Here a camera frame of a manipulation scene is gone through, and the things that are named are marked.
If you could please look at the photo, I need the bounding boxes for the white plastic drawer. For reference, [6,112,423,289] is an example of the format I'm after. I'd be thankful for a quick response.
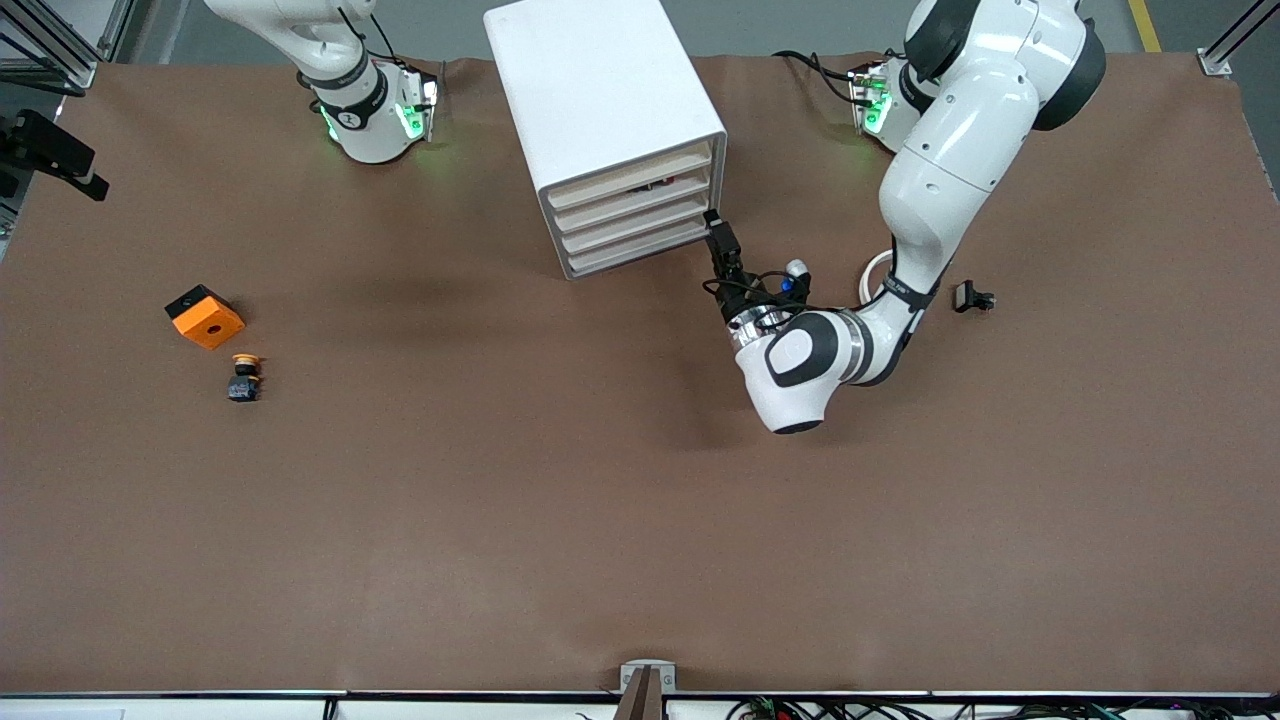
[546,138,717,213]
[550,163,719,235]
[562,212,723,279]
[556,188,721,257]

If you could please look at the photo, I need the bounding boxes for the white drawer cabinet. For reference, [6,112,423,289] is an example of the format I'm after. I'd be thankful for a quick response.
[484,0,728,281]

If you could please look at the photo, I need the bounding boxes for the white curved plastic piece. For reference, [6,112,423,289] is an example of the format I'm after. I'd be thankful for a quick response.
[858,249,898,309]

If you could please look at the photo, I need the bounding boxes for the orange box with hole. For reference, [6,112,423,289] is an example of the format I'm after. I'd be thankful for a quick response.
[165,284,246,351]

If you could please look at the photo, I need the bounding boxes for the brown table mat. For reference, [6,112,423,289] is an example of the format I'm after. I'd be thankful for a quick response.
[0,52,1280,695]

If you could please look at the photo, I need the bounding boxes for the aluminium frame rails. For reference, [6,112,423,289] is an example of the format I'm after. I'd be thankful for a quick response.
[0,0,136,98]

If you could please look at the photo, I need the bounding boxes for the black left arm base cable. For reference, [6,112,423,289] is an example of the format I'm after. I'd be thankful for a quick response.
[772,50,863,106]

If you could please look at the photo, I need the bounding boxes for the black arm base cable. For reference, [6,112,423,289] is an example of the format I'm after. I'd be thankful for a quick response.
[338,5,403,71]
[772,50,863,106]

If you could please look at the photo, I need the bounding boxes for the yellow push button switch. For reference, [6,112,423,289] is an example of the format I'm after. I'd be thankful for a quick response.
[227,353,264,403]

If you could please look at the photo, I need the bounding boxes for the black right arm base cable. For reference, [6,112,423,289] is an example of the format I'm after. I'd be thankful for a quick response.
[338,5,403,71]

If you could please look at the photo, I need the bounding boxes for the grey metal bracket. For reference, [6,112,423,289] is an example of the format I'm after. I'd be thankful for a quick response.
[619,659,678,694]

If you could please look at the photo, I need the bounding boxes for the black cable bundle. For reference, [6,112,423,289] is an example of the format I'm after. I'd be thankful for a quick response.
[722,695,1280,720]

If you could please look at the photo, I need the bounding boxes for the brown post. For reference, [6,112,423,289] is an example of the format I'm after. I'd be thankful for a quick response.
[612,667,665,720]

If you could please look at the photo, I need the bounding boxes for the aluminium profile post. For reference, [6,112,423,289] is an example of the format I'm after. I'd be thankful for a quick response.
[1200,0,1280,78]

